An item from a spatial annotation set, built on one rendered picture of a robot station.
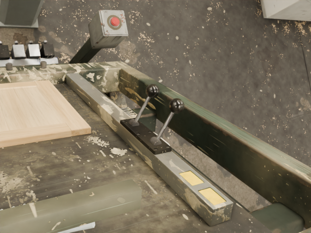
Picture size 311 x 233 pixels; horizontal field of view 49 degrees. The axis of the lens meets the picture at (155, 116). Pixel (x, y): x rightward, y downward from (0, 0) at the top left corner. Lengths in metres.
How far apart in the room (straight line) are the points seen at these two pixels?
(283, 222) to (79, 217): 0.58
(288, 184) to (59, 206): 0.64
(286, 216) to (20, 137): 0.67
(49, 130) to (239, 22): 2.60
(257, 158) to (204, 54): 2.14
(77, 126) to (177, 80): 1.82
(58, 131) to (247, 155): 0.51
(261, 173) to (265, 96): 2.45
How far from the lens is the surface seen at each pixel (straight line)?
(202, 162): 2.75
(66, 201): 0.28
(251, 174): 0.91
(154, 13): 2.83
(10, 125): 1.03
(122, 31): 1.54
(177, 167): 0.76
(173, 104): 0.81
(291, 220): 0.82
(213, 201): 0.68
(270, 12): 3.49
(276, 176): 0.85
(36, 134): 0.95
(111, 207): 0.29
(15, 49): 1.57
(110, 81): 1.51
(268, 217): 0.80
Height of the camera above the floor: 2.24
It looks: 61 degrees down
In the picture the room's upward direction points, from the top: 72 degrees clockwise
